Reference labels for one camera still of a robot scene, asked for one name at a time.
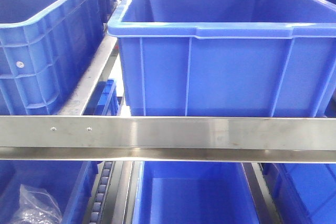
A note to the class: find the steel front shelf beam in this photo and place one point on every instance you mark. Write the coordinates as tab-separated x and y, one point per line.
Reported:
102	138

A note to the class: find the large blue crate centre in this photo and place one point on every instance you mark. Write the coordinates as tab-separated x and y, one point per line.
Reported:
263	58

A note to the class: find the small blue crate below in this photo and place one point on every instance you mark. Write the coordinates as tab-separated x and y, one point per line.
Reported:
104	100

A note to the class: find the roller conveyor track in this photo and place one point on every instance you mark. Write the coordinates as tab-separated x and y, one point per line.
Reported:
100	196

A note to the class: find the blue bin below centre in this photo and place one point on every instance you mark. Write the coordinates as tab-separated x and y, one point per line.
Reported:
193	192

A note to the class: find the blue bin below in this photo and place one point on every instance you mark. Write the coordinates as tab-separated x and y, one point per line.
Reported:
69	182
302	193
193	192

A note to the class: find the blue bin below left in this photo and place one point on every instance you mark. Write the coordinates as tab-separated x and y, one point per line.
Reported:
69	182

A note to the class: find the blue crate left ribbed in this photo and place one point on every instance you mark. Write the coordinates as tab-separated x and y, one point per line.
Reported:
46	46

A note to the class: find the blue bin below right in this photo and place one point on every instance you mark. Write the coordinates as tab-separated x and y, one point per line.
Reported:
302	193

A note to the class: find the clear plastic bag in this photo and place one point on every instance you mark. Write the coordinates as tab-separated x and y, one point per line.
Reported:
36	205

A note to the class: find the steel divider rail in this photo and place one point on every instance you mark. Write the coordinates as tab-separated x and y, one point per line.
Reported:
88	91

